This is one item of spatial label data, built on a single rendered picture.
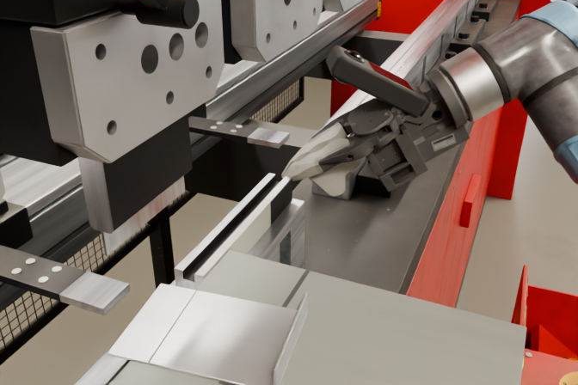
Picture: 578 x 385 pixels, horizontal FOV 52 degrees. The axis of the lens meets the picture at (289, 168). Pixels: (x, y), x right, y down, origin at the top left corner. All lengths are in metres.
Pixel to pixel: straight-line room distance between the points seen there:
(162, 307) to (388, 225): 0.42
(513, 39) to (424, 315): 0.32
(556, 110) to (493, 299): 1.56
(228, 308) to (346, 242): 0.33
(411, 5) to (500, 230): 0.98
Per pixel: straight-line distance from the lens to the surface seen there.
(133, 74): 0.35
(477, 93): 0.67
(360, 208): 0.88
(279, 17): 0.51
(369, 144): 0.65
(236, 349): 0.46
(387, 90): 0.65
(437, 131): 0.70
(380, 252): 0.79
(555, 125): 0.68
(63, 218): 0.76
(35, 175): 0.78
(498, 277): 2.30
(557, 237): 2.60
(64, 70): 0.31
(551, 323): 0.92
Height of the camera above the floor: 1.32
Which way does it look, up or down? 27 degrees down
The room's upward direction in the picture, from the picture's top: straight up
